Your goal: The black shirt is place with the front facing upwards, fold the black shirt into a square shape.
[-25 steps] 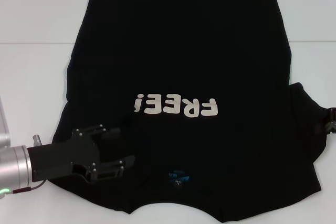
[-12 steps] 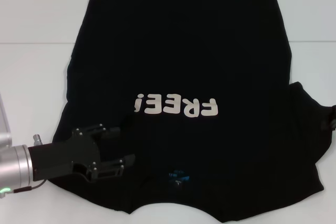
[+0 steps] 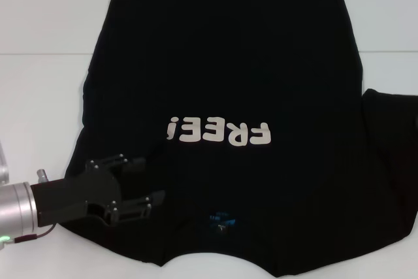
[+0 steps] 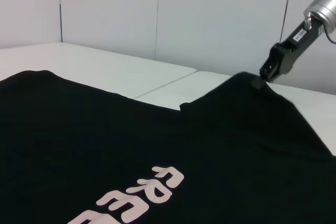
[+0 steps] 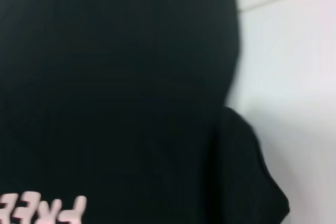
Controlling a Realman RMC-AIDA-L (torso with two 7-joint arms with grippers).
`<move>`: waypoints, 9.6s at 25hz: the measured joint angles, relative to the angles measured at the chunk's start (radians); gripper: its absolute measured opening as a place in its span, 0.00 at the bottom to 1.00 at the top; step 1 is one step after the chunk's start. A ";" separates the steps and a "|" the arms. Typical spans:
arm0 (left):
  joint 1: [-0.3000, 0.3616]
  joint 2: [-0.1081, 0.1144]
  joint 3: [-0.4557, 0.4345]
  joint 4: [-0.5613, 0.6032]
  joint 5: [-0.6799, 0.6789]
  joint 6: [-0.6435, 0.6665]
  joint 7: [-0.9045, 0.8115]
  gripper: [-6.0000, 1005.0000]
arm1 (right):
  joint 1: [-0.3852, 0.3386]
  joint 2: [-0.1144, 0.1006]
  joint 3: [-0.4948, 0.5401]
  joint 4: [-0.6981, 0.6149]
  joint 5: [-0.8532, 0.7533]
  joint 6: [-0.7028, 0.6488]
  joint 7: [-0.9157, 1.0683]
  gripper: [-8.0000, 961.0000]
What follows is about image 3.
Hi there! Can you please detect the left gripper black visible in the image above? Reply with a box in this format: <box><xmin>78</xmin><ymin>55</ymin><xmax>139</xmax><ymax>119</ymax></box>
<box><xmin>30</xmin><ymin>153</ymin><xmax>167</xmax><ymax>227</ymax></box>

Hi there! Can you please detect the black shirt with FREE print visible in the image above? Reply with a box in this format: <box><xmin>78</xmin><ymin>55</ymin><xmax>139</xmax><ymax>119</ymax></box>
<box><xmin>63</xmin><ymin>0</ymin><xmax>418</xmax><ymax>279</ymax></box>

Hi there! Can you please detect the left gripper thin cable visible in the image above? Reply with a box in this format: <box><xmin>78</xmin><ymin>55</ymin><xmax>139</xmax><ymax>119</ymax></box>
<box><xmin>6</xmin><ymin>222</ymin><xmax>57</xmax><ymax>244</ymax></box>

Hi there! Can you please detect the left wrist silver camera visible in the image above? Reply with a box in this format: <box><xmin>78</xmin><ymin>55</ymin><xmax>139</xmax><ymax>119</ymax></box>
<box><xmin>0</xmin><ymin>140</ymin><xmax>10</xmax><ymax>186</ymax></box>

